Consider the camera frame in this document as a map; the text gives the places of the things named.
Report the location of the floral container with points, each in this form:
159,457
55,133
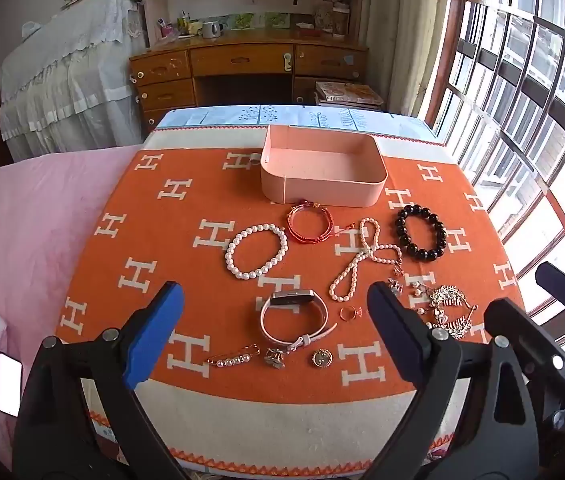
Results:
331,15

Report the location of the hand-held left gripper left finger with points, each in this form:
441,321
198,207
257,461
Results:
160,330

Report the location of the red tissue box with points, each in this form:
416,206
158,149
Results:
306,29

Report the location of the pink bedsheet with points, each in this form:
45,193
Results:
37,220

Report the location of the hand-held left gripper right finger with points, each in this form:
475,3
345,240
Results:
392,327

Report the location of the stack of magazines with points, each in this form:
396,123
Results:
347,92

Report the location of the pearl pin brooch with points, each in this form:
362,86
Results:
232,360

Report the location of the pearl drop earrings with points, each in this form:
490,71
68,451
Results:
418,290

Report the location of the row of green pictures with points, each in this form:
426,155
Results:
257,20

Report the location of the green pen cup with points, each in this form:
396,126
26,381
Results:
187,27

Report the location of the white phone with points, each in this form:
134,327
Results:
10,385

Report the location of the wooden desk with drawers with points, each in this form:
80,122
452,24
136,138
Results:
242,57

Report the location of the orange letter-print blanket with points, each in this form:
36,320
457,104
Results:
162,242

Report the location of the window with metal grille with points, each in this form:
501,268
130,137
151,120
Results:
527,85

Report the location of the white drawer hook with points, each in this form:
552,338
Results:
287,62

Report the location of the small silver earring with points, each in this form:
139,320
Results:
395,287

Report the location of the round gold brooch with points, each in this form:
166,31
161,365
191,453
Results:
321,359

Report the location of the blue tree-print sheet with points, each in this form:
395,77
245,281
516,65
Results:
222,116

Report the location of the pink pen cup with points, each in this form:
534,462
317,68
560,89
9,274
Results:
167,31

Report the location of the pink storage box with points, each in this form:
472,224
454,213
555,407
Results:
322,187

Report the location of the cream curtain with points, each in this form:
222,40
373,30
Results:
402,35

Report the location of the white lace covered furniture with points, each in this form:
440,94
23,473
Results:
62,70

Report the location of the white plastic bag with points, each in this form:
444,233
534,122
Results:
32,30

